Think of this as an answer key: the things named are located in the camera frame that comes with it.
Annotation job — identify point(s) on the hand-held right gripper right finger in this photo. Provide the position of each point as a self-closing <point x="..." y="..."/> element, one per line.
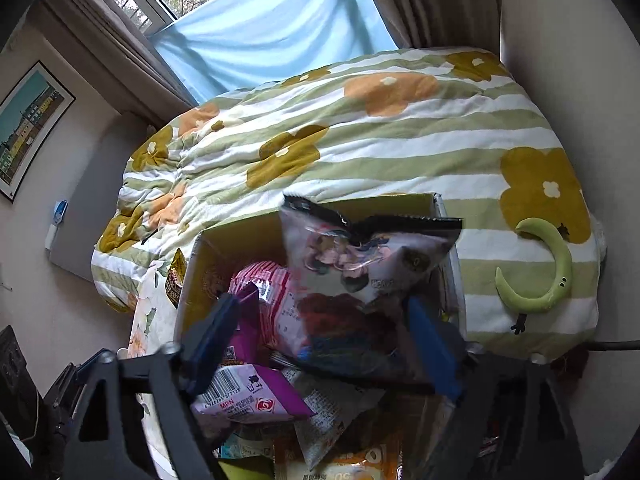
<point x="432" y="360"/>

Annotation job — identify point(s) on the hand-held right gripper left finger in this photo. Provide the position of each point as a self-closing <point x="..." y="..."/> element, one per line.
<point x="212" y="340"/>

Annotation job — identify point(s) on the yellow-green cardboard box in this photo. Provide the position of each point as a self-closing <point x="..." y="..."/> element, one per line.
<point x="240" y="245"/>

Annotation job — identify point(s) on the dark cartoon snack packet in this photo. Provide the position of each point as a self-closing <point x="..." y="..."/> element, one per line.
<point x="360" y="260"/>

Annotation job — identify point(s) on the pink snack packet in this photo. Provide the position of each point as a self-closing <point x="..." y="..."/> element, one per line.
<point x="270" y="300"/>

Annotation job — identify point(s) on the yellow snack packet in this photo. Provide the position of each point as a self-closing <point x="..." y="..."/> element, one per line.
<point x="175" y="280"/>

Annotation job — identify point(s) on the purple snack packet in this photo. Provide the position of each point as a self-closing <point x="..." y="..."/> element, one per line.
<point x="260" y="395"/>

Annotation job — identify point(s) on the orange white snack packet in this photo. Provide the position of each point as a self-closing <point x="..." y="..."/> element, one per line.
<point x="350" y="465"/>

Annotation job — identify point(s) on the green moon plush toy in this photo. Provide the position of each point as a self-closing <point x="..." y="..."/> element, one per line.
<point x="562" y="260"/>

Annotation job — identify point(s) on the grey headboard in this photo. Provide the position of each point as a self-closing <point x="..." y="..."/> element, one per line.
<point x="90" y="220"/>

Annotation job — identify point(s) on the small white box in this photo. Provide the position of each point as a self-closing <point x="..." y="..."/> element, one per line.
<point x="50" y="237"/>

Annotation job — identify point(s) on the blue white tissue pack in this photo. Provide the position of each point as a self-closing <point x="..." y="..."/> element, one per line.
<point x="60" y="212"/>

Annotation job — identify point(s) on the floral striped blanket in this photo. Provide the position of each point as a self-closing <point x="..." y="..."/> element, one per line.
<point x="400" y="150"/>

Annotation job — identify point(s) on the beige curtain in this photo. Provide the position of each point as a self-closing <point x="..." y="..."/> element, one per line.
<point x="440" y="0"/>
<point x="115" y="50"/>

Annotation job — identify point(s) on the blue window cloth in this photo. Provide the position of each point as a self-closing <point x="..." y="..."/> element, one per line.
<point x="260" y="30"/>

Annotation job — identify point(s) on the framed wall poster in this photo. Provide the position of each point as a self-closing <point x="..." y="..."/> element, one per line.
<point x="25" y="125"/>

